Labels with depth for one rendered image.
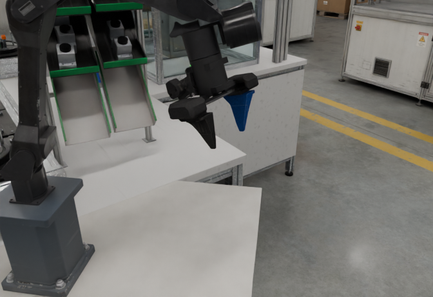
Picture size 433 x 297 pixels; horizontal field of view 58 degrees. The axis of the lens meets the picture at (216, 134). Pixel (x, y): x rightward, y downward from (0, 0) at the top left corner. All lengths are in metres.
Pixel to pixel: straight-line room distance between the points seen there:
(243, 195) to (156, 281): 0.38
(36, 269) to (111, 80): 0.66
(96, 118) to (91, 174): 0.18
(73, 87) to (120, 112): 0.16
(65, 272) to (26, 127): 0.32
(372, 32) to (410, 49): 0.48
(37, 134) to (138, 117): 0.56
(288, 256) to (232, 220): 1.21
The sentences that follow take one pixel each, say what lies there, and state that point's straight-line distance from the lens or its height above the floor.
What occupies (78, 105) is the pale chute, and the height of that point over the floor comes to 1.07.
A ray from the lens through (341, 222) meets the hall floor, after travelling 2.52.
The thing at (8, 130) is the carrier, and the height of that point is 0.97.
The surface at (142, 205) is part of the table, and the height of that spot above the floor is 0.86.
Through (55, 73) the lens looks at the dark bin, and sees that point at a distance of 1.14.
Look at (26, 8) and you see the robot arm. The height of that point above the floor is 1.43.
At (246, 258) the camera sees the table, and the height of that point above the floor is 0.86.
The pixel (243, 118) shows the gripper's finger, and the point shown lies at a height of 1.22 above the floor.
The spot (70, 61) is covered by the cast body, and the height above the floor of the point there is 1.23.
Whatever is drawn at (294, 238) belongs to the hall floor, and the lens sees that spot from 2.35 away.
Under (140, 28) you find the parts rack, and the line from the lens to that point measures 1.33.
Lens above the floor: 1.51
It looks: 26 degrees down
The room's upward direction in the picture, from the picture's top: straight up
